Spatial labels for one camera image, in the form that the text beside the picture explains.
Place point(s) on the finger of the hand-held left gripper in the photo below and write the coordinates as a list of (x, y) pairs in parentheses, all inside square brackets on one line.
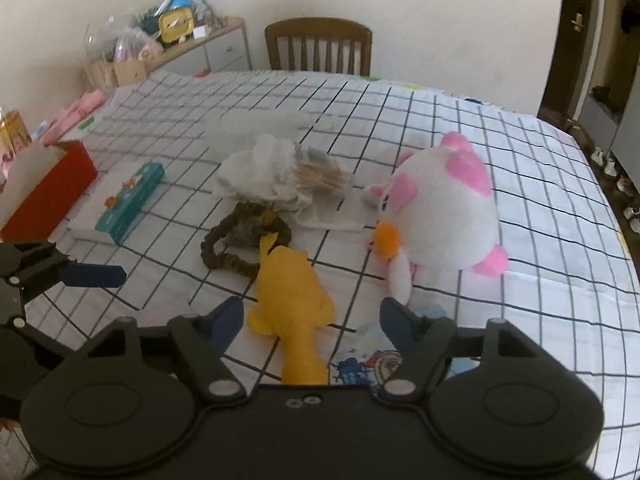
[(95, 275), (30, 341)]

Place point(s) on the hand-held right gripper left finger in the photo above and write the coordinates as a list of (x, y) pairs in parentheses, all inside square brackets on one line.
[(225, 321)]

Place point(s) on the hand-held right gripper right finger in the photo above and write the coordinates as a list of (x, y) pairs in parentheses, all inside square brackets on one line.
[(395, 317)]

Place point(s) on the light blue printed pouch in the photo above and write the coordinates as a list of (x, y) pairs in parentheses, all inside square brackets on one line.
[(370, 360)]

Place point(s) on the yellow plush toy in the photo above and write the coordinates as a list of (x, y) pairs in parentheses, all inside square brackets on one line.
[(290, 300)]

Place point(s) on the brown scrunchie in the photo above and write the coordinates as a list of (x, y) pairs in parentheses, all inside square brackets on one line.
[(235, 241)]

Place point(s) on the white cloth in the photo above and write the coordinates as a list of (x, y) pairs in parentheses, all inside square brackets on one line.
[(255, 175)]

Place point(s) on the beige mesh cloth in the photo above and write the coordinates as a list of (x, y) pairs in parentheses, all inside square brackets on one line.
[(322, 177)]

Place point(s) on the tissue packet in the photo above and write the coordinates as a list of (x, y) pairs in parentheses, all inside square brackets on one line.
[(132, 200)]

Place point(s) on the white and pink plush toy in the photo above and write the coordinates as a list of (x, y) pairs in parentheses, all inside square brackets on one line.
[(440, 210)]

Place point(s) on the pink printed cloth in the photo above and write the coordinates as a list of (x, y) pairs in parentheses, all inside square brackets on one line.
[(75, 110)]

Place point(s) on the yellow labelled bottle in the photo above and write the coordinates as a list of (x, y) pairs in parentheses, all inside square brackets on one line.
[(12, 130)]

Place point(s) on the black checked white sheet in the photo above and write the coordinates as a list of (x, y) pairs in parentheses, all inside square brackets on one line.
[(475, 110)]

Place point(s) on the plastic bag of pink items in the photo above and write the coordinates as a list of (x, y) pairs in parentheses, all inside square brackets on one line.
[(127, 45)]

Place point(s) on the wooden top sideboard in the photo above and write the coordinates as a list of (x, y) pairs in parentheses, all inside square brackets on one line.
[(225, 52)]

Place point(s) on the white shoe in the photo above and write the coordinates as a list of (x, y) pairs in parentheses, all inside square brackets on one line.
[(610, 166), (625, 183), (597, 155), (632, 212)]

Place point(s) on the small white box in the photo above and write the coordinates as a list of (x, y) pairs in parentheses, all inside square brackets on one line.
[(200, 33)]

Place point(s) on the grey cabinet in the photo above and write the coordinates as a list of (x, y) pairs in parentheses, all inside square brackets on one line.
[(605, 120)]

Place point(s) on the wooden chair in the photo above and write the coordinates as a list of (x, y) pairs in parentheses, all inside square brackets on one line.
[(320, 27)]

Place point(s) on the dark wooden door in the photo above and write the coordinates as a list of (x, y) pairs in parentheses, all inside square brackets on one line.
[(575, 25)]

